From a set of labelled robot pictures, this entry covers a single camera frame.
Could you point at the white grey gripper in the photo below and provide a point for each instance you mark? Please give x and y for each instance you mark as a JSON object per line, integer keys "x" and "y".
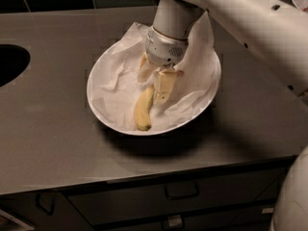
{"x": 164, "y": 50}

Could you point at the yellow banana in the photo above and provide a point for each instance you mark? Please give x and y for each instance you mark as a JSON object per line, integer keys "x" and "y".
{"x": 142, "y": 109}

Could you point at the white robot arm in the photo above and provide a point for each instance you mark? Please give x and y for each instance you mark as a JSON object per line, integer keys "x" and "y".
{"x": 272, "y": 31}

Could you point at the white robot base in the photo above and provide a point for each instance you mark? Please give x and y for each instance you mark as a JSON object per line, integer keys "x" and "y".
{"x": 291, "y": 209}

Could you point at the white oval bowl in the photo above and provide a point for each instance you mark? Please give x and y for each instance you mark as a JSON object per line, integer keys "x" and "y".
{"x": 96, "y": 97}

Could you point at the white paper liner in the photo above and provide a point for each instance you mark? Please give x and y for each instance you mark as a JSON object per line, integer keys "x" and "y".
{"x": 115, "y": 77}

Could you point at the dark upper drawer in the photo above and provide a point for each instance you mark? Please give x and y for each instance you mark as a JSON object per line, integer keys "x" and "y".
{"x": 211, "y": 190}

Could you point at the dark drawer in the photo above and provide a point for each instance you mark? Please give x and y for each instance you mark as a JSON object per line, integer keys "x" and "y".
{"x": 211, "y": 190}
{"x": 248, "y": 218}

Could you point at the dark lower drawer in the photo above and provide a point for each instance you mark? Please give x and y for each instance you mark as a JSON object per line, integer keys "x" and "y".
{"x": 248, "y": 218}

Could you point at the dark cabinet door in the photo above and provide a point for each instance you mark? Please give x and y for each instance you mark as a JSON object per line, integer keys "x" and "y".
{"x": 45, "y": 211}

